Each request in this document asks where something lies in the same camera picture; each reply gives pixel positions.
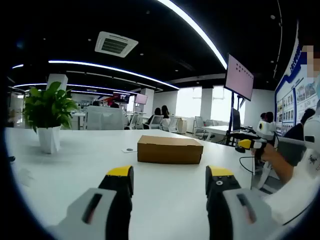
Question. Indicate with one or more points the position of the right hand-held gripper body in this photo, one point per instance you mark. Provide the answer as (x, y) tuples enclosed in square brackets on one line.
[(267, 130)]

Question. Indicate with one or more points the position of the small white cabinet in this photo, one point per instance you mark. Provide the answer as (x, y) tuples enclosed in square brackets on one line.
[(183, 126)]

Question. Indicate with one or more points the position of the large pink display screen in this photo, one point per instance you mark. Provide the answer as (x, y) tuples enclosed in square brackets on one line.
[(238, 77)]

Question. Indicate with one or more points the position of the dark wall television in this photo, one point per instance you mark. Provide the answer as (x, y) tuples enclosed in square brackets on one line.
[(121, 97)]

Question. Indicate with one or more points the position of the black display stand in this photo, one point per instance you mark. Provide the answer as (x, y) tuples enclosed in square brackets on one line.
[(234, 102)]

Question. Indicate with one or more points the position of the green potted plant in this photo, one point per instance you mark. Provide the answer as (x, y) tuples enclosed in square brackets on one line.
[(50, 107)]

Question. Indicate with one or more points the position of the curved ceiling light strip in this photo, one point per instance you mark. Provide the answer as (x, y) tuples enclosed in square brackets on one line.
[(112, 68), (200, 27)]

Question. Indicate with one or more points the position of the white chest-worn device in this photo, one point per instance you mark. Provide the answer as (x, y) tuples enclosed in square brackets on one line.
[(311, 127)]

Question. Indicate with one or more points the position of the brown cardboard shoe box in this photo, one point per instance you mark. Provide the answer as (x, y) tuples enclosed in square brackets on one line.
[(170, 152)]

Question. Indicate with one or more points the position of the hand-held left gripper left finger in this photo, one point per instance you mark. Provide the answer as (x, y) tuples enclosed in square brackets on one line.
[(100, 212)]

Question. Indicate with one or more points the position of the small pink wall screen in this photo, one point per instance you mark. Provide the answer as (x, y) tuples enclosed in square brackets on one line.
[(141, 99)]

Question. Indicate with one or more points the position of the blue wall poster board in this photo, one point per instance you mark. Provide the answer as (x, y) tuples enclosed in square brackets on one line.
[(287, 110)]

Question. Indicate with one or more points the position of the person in white shirt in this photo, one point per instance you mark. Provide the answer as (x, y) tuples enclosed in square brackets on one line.
[(295, 197)]

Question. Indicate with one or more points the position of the translucent desk partition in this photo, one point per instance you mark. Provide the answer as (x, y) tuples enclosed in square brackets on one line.
[(105, 118)]

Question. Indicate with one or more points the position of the white table socket panel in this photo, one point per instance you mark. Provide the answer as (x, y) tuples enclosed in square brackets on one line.
[(129, 150)]

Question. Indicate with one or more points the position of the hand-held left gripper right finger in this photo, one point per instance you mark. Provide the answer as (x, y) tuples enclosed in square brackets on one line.
[(225, 212)]

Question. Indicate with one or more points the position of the desktop monitor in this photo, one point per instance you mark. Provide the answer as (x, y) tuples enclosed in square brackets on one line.
[(236, 120)]

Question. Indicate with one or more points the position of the ceiling air conditioner vent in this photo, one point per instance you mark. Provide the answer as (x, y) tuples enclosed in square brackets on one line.
[(116, 44)]

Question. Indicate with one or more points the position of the white office chair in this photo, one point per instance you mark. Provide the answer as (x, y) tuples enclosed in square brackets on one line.
[(157, 122), (173, 125), (200, 125)]

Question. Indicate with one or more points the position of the person's right hand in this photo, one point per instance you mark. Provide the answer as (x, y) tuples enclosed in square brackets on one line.
[(265, 153)]

